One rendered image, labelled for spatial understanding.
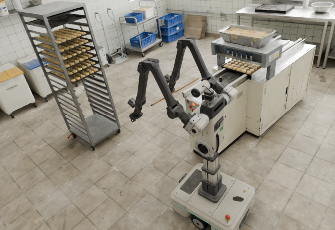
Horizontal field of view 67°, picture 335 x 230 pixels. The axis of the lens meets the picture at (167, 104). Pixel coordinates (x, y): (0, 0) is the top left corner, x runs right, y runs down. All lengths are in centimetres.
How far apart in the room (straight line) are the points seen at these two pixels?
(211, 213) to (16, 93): 385
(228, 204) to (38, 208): 203
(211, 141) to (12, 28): 446
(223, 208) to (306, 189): 98
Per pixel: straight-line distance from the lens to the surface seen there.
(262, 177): 303
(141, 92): 189
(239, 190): 256
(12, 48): 560
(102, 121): 390
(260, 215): 275
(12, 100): 510
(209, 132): 188
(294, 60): 352
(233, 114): 303
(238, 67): 314
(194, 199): 249
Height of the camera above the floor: 226
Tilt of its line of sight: 32 degrees down
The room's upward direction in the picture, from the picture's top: 9 degrees counter-clockwise
